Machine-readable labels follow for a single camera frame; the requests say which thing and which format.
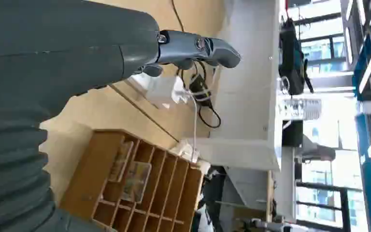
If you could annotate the wooden card box with slots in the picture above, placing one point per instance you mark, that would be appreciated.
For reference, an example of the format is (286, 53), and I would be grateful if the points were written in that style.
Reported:
(86, 179)

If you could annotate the black box speaker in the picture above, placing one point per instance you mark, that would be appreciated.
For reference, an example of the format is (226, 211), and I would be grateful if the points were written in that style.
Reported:
(292, 133)

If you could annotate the printed card in clear sleeve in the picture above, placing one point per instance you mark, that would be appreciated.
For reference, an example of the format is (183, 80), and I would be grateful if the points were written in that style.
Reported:
(136, 182)
(121, 161)

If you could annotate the white power adapter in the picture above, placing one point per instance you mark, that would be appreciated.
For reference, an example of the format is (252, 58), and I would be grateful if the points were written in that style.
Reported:
(161, 91)

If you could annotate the ribbed grey left robot arm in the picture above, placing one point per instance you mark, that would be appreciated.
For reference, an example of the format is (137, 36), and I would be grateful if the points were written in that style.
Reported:
(12, 173)

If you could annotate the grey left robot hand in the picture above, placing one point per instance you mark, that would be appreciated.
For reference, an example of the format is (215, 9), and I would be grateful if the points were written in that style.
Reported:
(60, 38)

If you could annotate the black hanging backpack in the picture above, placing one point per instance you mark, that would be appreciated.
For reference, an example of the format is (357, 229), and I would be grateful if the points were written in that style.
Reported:
(291, 57)

